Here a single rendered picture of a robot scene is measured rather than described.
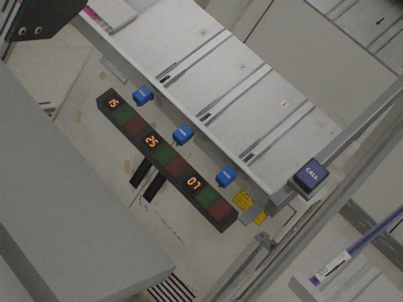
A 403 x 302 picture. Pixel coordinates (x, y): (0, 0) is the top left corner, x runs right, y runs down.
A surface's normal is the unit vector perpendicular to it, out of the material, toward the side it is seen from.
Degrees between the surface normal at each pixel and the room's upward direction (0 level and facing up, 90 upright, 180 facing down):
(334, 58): 90
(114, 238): 0
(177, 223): 90
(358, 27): 43
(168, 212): 90
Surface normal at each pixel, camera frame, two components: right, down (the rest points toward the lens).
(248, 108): 0.04, -0.45
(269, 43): -0.51, 0.13
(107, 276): 0.52, -0.74
